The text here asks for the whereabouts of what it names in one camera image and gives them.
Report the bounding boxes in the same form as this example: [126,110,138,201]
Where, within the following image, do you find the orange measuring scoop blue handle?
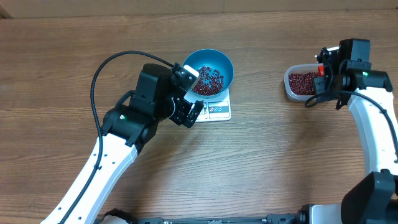
[318,65,325,77]

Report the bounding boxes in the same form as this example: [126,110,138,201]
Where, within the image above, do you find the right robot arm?
[296,38,397,223]

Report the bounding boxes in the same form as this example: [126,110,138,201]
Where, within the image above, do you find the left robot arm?
[43,63,203,223]

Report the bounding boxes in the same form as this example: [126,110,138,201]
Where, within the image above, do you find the white digital kitchen scale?
[184,88,231,123]

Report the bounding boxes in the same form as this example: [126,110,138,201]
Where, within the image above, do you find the red beans in bowl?
[193,66,224,96]

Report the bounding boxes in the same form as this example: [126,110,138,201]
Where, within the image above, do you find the blue metal bowl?
[183,49,234,93]

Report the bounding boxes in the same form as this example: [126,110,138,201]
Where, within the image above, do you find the clear plastic container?
[284,64,318,101]

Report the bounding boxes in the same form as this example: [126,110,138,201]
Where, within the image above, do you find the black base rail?
[93,208,299,224]

